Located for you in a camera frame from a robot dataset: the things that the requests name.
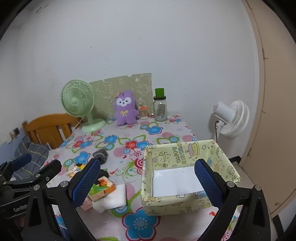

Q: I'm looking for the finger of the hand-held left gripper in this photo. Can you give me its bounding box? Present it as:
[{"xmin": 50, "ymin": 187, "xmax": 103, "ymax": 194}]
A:
[
  {"xmin": 10, "ymin": 153, "xmax": 32, "ymax": 173},
  {"xmin": 35, "ymin": 159, "xmax": 62, "ymax": 186}
]

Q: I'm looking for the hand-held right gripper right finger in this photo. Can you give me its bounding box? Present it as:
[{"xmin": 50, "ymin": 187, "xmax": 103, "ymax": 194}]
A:
[{"xmin": 194, "ymin": 159, "xmax": 275, "ymax": 241}]

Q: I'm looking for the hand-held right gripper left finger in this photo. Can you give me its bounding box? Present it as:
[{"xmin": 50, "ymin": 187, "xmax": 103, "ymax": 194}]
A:
[{"xmin": 22, "ymin": 158, "xmax": 101, "ymax": 241}]

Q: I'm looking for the small yellow cartoon toy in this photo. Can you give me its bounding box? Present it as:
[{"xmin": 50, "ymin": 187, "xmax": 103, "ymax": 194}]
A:
[{"xmin": 66, "ymin": 163, "xmax": 86, "ymax": 178}]

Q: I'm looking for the green orange printed pack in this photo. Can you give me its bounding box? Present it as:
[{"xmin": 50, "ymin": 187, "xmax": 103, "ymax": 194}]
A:
[{"xmin": 89, "ymin": 176, "xmax": 116, "ymax": 202}]

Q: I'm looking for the grey fuzzy pompom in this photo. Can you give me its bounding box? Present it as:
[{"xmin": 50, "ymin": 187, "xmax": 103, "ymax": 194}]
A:
[{"xmin": 92, "ymin": 149, "xmax": 109, "ymax": 165}]

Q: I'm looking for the yellow printed storage box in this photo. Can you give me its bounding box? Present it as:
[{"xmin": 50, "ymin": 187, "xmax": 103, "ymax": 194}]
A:
[{"xmin": 141, "ymin": 139, "xmax": 241, "ymax": 216}]

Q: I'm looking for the grey plaid blanket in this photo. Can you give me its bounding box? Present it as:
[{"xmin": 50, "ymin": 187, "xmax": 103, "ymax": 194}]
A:
[{"xmin": 0, "ymin": 136, "xmax": 50, "ymax": 179}]

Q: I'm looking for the white foam sponge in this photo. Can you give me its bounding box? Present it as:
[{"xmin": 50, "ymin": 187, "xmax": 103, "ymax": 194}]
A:
[{"xmin": 92, "ymin": 184, "xmax": 127, "ymax": 213}]

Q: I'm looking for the floral tablecloth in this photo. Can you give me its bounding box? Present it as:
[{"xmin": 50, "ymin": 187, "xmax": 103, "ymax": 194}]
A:
[{"xmin": 42, "ymin": 115, "xmax": 241, "ymax": 241}]

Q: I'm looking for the white standing fan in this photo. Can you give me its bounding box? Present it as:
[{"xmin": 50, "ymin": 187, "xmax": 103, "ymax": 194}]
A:
[{"xmin": 209, "ymin": 100, "xmax": 250, "ymax": 142}]

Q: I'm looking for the green desk fan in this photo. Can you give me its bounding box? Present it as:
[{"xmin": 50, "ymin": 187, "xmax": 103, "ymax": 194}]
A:
[{"xmin": 61, "ymin": 80, "xmax": 107, "ymax": 133}]

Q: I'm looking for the purple plush toy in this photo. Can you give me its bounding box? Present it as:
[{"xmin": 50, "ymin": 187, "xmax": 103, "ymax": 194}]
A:
[{"xmin": 114, "ymin": 90, "xmax": 139, "ymax": 126}]

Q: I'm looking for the glass jar with green lid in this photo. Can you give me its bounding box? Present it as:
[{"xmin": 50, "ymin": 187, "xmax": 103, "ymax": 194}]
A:
[{"xmin": 153, "ymin": 88, "xmax": 168, "ymax": 121}]

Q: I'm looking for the beige door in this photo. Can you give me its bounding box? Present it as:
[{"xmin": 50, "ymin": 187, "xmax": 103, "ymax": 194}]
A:
[{"xmin": 240, "ymin": 0, "xmax": 296, "ymax": 218}]

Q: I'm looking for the green patterned board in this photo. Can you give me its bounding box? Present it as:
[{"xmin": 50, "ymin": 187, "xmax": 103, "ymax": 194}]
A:
[{"xmin": 89, "ymin": 73, "xmax": 152, "ymax": 121}]

